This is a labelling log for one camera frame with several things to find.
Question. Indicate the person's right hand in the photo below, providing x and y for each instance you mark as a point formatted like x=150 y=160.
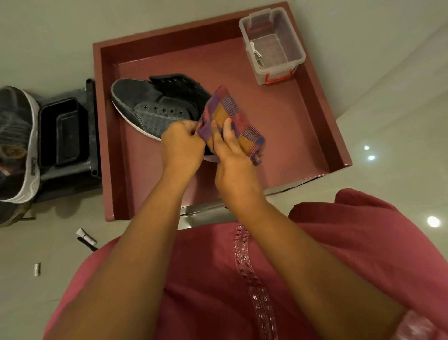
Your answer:
x=238 y=178

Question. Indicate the person's left hand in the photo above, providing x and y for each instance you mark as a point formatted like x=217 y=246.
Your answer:
x=182 y=149

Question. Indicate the dark grey sneaker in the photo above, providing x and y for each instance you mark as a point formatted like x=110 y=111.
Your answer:
x=17 y=140
x=154 y=108

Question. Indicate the purple orange checked cloth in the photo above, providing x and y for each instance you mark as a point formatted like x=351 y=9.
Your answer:
x=238 y=122

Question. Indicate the red tray table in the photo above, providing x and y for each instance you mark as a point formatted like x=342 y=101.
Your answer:
x=280 y=133

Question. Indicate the black shoe rack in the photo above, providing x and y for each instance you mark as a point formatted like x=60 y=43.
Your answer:
x=70 y=175

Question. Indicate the clear plastic box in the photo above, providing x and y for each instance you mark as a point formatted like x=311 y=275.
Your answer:
x=273 y=45

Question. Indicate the lone white battery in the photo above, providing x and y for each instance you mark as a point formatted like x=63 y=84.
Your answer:
x=37 y=269

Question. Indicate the person's right forearm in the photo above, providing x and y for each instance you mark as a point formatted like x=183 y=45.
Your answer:
x=315 y=273

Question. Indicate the black plastic tray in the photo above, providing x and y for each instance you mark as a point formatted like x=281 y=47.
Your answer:
x=63 y=131

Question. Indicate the pink embroidered tunic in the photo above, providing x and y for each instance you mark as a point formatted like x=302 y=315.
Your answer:
x=350 y=245

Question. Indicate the olive brown sandal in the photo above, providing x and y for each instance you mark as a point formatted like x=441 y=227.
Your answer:
x=14 y=213

